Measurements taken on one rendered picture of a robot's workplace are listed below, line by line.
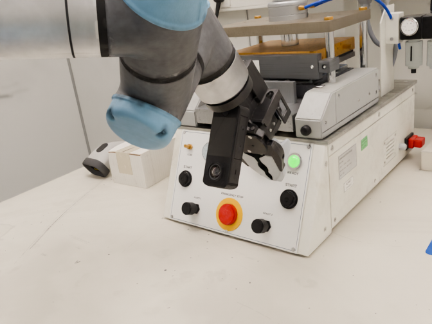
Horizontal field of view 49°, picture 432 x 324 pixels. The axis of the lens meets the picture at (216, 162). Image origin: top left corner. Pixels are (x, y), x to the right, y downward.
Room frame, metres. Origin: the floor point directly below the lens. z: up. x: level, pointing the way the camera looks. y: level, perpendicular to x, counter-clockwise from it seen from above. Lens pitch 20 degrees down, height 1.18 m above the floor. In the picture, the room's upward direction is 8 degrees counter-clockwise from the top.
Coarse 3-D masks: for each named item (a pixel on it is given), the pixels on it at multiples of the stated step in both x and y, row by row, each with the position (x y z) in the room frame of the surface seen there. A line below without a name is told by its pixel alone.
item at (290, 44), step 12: (288, 36) 0.97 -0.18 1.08; (252, 48) 1.01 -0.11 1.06; (264, 48) 0.99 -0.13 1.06; (276, 48) 0.96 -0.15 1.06; (288, 48) 0.94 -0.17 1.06; (300, 48) 0.91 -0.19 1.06; (312, 48) 0.89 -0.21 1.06; (324, 48) 0.88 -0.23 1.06; (336, 48) 0.92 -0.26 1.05; (348, 48) 0.94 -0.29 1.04
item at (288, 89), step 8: (264, 80) 0.89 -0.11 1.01; (272, 80) 0.88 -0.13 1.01; (272, 88) 0.88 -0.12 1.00; (280, 88) 0.86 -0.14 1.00; (288, 88) 0.85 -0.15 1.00; (288, 96) 0.85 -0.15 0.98; (296, 96) 0.85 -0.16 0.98; (280, 104) 0.85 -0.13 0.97; (288, 104) 0.85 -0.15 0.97; (296, 104) 0.84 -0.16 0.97; (200, 112) 0.91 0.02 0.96; (208, 112) 0.89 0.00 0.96; (296, 112) 0.78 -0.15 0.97; (200, 120) 0.91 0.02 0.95; (208, 120) 0.89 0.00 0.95; (288, 120) 0.77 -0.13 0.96; (280, 128) 0.79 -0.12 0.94; (288, 128) 0.78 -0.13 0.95
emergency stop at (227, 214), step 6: (228, 204) 0.79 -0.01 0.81; (222, 210) 0.79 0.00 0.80; (228, 210) 0.79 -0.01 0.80; (234, 210) 0.78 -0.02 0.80; (222, 216) 0.79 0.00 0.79; (228, 216) 0.78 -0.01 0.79; (234, 216) 0.78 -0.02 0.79; (222, 222) 0.78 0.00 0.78; (228, 222) 0.78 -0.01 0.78; (234, 222) 0.78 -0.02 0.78
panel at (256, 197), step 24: (192, 144) 0.91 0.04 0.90; (312, 144) 0.74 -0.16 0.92; (192, 168) 0.89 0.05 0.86; (240, 168) 0.81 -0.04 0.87; (288, 168) 0.75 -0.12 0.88; (192, 192) 0.86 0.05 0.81; (216, 192) 0.83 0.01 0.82; (240, 192) 0.79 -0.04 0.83; (264, 192) 0.76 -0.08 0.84; (192, 216) 0.84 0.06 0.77; (216, 216) 0.81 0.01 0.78; (240, 216) 0.77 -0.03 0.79; (264, 216) 0.75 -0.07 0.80; (288, 216) 0.72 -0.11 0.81; (264, 240) 0.73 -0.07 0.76; (288, 240) 0.70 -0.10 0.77
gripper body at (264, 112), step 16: (256, 80) 0.65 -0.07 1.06; (240, 96) 0.60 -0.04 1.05; (256, 96) 0.65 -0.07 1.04; (272, 96) 0.65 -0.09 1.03; (256, 112) 0.64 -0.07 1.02; (272, 112) 0.64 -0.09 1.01; (288, 112) 0.68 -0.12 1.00; (256, 128) 0.62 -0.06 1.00; (272, 128) 0.66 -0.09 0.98; (256, 144) 0.63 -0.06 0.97
